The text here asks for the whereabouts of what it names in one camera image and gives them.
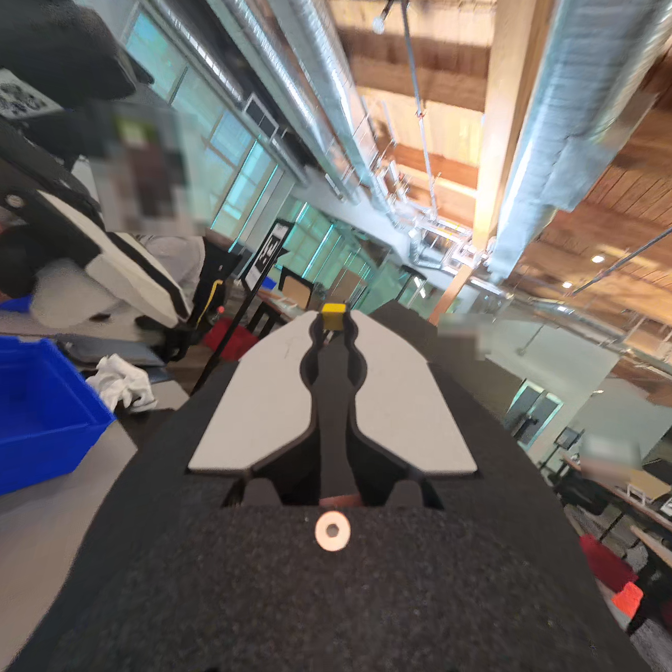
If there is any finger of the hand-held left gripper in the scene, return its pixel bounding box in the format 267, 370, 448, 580
84, 235, 184, 329
36, 189, 194, 318

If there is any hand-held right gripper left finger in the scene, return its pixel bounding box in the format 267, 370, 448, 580
187, 311, 320, 478

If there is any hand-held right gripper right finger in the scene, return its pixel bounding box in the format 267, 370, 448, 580
344, 309, 478, 477

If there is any blue plastic bin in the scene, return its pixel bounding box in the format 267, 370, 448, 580
0, 336, 117, 497

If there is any grey desk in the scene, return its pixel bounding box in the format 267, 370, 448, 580
0, 310, 192, 672

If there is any white crumpled cloth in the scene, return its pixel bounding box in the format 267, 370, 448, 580
85, 354, 158, 414

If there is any wooden panel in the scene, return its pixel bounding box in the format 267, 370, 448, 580
278, 268, 316, 310

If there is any printed tag board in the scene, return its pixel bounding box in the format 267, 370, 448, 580
244, 220, 295, 295

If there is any long wooden table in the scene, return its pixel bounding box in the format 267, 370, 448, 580
559, 454, 672, 570

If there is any silver spiral ventilation duct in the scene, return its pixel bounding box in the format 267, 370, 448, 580
207, 0, 381, 208

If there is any large insulated silver duct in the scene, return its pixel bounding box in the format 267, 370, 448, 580
491, 0, 672, 281

